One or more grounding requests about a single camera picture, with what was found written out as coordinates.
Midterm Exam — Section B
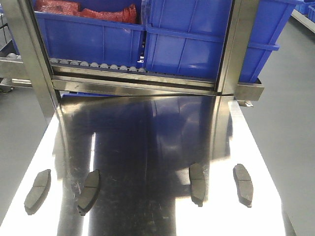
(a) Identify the right blue plastic bin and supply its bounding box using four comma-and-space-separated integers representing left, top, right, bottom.
144, 0, 299, 83

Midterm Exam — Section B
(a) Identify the roller conveyor track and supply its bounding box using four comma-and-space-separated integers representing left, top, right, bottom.
49, 58, 147, 73

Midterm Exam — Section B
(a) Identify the blue plastic bin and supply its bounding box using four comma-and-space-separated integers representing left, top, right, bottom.
35, 0, 145, 66
144, 0, 299, 83

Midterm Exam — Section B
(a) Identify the second-left grey brake pad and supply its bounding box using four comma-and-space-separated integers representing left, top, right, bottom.
77, 170, 100, 216

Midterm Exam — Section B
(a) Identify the red plastic bag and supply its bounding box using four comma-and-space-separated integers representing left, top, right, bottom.
34, 0, 137, 24

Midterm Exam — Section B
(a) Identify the stainless steel rack frame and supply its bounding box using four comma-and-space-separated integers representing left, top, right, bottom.
0, 0, 264, 121

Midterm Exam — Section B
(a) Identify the left blue plastic bin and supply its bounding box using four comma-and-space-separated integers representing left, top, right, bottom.
35, 0, 145, 66

